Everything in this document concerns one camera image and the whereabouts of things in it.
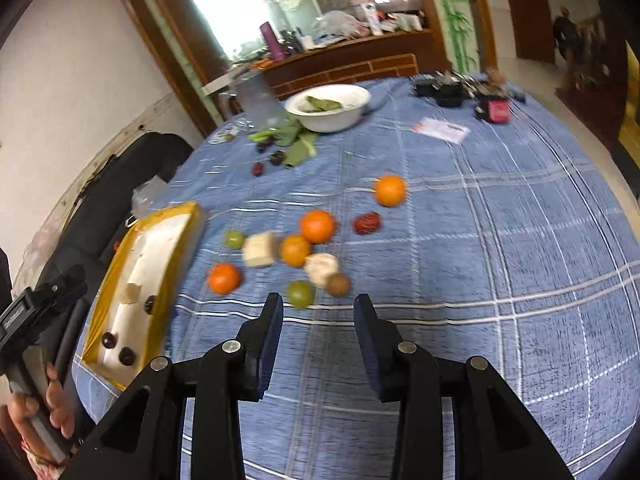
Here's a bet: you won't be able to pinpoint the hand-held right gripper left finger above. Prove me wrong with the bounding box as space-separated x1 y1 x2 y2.
60 292 285 480

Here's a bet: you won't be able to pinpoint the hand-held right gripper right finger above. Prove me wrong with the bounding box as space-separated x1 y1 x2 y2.
353 294 576 480

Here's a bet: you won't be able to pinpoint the brown kiwi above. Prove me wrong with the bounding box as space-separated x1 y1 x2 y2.
326 272 352 297

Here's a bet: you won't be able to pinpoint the orange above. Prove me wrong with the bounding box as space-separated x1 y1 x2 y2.
280 234 312 268
374 175 407 208
208 263 242 295
300 209 336 244

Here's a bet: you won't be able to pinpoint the pale lumpy fruit piece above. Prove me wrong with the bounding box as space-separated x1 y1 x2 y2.
304 253 340 289

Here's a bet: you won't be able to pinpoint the pale cheese cube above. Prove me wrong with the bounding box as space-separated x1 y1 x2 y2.
242 231 279 267

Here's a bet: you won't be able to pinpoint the red date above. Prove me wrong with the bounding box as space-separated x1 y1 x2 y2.
354 212 382 235

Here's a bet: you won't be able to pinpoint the yellow-edged white foam box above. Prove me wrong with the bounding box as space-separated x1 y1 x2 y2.
80 201 207 392

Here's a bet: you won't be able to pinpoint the person's left hand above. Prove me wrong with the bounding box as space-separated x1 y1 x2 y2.
0 364 77 466

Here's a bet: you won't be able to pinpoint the blue plaid tablecloth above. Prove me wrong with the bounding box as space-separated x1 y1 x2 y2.
70 77 640 480

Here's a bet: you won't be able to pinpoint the clear plastic bag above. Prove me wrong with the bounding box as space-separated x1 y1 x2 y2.
131 175 168 216

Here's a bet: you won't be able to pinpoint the black sofa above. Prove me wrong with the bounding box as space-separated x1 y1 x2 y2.
10 132 196 411

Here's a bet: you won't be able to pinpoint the green vegetable leaves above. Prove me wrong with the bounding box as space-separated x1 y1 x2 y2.
272 117 321 168

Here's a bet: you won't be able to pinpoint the glass dish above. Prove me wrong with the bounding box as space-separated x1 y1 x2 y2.
207 117 253 145

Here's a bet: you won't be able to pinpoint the white paper card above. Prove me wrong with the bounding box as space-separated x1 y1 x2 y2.
411 116 472 145

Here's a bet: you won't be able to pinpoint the white bowl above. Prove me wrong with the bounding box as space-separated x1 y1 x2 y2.
284 85 372 133

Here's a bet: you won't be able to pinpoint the clear glass pitcher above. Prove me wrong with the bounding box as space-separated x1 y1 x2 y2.
227 77 283 128

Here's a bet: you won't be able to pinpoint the green leaves in bowl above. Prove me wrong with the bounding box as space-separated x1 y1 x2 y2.
300 96 346 113

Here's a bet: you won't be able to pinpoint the small red black box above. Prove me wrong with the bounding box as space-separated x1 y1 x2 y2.
475 99 511 123

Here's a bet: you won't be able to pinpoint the wooden counter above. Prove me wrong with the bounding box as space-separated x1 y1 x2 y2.
260 30 436 101

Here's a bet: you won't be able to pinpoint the purple bottle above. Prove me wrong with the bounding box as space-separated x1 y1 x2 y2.
259 21 287 61

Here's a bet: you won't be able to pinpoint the white plastic bag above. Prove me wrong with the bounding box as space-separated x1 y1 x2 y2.
317 10 373 38

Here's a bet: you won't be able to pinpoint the brown wooden door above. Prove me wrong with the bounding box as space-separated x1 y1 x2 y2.
497 0 556 63

